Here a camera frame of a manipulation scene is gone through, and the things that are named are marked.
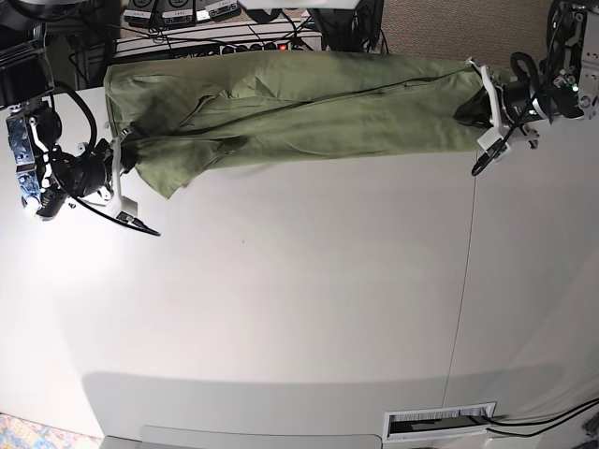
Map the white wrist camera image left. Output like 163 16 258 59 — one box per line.
115 196 138 222

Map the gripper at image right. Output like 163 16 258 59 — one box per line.
454 58 543 132

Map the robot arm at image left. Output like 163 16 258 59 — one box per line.
1 21 485 233

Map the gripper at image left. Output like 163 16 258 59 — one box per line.
66 138 139 218

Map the table cable grommet slot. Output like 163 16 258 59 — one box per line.
382 402 497 443

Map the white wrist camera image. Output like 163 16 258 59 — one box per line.
115 196 138 222
477 127 511 162

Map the black camera cable image left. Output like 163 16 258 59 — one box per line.
49 81 160 237

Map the green T-shirt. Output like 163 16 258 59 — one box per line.
104 51 483 197

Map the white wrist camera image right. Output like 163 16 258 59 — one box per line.
477 127 511 162

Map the black camera cable image right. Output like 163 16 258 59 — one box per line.
471 112 539 177

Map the white power strip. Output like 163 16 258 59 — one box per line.
219 41 292 54

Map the black camera cable image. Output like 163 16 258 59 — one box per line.
471 112 539 177
49 81 160 237

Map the black cable at grommet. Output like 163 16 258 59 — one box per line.
486 399 599 439

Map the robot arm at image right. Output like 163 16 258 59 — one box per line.
454 1 598 160

